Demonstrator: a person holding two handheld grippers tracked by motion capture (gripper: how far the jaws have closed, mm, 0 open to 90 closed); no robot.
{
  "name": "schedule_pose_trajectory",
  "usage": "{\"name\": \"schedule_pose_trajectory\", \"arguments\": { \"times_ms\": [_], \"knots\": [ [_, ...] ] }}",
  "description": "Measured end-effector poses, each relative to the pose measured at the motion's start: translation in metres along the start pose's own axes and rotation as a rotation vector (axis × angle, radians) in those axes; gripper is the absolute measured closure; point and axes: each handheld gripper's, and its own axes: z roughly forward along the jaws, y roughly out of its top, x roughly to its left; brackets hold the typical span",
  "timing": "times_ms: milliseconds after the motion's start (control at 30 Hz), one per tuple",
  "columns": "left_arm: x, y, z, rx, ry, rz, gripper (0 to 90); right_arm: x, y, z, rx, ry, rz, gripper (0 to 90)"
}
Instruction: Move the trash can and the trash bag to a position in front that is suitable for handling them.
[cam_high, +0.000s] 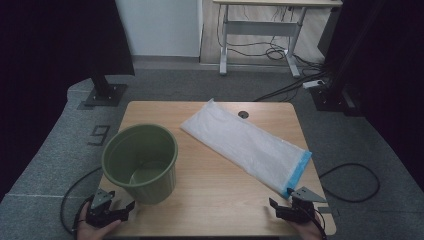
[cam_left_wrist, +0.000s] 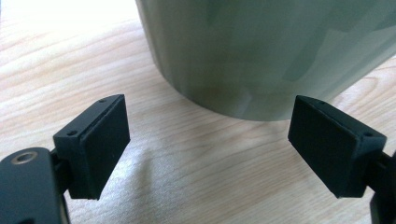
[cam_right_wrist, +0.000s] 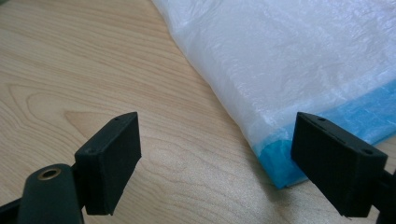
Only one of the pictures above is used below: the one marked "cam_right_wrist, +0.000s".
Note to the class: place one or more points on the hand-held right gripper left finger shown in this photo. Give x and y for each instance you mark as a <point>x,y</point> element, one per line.
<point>107,161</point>

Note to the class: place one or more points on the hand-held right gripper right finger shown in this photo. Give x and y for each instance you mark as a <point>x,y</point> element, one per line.
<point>337,168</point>

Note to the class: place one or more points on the white plastic bag blue edge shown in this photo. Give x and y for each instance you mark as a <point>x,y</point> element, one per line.
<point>280,68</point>

